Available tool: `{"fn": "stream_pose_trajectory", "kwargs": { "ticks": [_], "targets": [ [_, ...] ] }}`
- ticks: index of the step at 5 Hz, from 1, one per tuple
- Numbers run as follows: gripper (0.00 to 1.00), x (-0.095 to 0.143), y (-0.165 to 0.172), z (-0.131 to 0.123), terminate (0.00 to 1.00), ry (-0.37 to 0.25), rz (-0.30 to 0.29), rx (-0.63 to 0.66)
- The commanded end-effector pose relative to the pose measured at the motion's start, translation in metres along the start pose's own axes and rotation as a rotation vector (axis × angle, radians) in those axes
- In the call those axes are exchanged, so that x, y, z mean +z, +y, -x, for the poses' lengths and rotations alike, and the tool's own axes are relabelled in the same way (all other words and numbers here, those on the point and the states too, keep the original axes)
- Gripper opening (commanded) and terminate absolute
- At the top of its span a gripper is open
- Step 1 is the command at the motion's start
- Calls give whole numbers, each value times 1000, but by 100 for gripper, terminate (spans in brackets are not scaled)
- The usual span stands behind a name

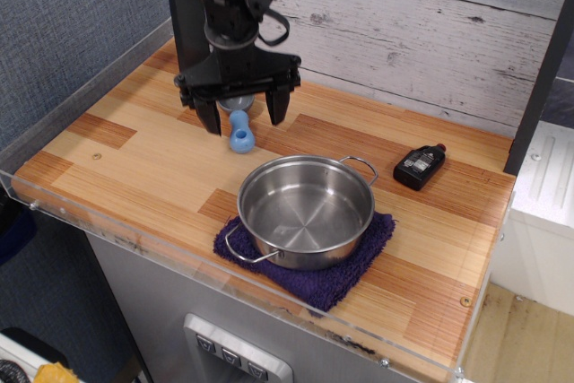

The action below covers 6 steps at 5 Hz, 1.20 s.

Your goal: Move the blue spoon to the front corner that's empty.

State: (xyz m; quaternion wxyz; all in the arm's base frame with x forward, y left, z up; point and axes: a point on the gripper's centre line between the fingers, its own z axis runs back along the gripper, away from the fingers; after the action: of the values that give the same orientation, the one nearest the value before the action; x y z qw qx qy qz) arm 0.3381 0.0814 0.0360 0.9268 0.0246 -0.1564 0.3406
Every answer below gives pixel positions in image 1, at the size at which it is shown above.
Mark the purple towel cloth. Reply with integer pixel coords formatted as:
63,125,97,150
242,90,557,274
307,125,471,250
213,213,396,312

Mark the dark grey left post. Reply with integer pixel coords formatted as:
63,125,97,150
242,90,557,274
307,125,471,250
169,0,210,73

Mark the stainless steel pot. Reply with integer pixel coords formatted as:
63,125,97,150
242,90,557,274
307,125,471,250
237,155,376,271

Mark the silver button panel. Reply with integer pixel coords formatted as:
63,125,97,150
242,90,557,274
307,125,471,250
183,313,294,382

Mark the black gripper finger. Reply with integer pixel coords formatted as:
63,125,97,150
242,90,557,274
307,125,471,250
265,86,291,126
193,98,222,135

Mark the clear acrylic guard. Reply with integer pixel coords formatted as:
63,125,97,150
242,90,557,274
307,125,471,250
1,23,514,382

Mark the dark grey right post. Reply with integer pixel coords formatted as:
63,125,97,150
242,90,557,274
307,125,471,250
502,0,574,175

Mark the small black bottle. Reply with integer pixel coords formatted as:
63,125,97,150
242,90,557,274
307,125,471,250
393,144,447,191

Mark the dark grey post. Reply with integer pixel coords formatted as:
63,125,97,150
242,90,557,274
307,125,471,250
169,0,210,73
502,0,574,175

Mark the yellow black object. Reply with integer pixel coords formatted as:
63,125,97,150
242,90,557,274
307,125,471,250
0,358,82,383

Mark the white side cabinet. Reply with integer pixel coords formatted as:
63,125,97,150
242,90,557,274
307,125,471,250
490,121,573,315

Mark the blue grey toy spoon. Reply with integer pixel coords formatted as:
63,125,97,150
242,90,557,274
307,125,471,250
218,95,255,154

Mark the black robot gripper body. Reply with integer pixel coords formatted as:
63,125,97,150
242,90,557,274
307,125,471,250
175,45,301,107

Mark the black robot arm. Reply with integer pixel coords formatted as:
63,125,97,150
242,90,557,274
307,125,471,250
169,0,300,134

